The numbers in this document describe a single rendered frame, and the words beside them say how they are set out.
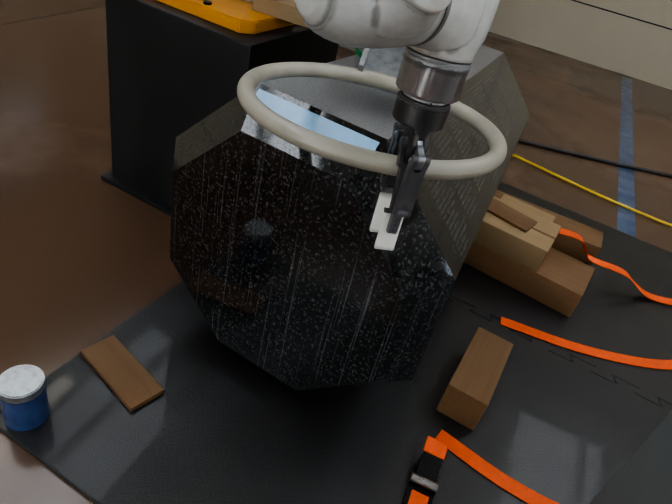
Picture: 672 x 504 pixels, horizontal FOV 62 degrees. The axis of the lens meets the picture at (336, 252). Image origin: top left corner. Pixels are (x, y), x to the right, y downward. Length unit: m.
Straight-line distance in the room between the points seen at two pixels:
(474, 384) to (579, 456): 0.38
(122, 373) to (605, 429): 1.44
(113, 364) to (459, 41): 1.27
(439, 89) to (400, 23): 0.17
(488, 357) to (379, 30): 1.32
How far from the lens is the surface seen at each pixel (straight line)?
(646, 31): 6.35
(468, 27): 0.72
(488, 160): 0.93
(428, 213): 1.21
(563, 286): 2.26
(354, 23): 0.59
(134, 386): 1.61
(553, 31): 6.36
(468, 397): 1.65
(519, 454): 1.75
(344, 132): 1.19
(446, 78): 0.75
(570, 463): 1.82
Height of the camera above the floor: 1.28
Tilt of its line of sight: 36 degrees down
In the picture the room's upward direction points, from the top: 14 degrees clockwise
